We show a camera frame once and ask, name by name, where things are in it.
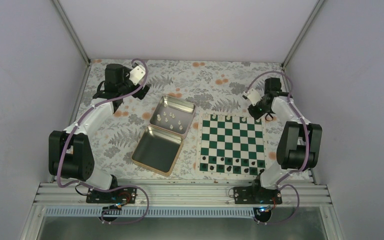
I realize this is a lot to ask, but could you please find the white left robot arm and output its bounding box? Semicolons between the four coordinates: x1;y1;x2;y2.
48;58;150;203

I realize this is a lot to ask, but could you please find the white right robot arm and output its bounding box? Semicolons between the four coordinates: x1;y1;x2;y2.
242;77;323;204

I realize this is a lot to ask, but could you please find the green white chess board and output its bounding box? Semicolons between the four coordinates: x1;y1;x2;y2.
196;112;266;178

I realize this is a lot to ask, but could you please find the floral patterned table mat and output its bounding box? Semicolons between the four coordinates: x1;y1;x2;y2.
90;60;282;180

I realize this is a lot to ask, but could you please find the open metal tin box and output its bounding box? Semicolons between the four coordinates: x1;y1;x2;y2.
131;95;197;177

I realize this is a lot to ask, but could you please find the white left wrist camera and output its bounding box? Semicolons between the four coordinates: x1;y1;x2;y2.
129;65;146;85

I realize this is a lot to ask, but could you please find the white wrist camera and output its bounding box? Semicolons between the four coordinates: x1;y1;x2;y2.
242;88;262;106
129;65;146;85

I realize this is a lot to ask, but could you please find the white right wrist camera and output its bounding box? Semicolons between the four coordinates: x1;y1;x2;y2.
242;88;262;106

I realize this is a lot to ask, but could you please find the aluminium mounting rail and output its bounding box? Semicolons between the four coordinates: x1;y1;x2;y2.
33;180;333;207

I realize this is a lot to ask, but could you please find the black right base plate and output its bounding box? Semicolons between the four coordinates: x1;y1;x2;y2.
233;186;283;205

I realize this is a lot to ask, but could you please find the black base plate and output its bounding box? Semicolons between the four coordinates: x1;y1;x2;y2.
85;187;138;205
233;186;283;205

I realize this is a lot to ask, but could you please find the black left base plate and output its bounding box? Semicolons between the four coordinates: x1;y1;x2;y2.
85;187;138;205

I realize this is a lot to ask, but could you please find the white slotted cable duct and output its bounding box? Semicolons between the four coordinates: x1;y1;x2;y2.
44;206;255;218

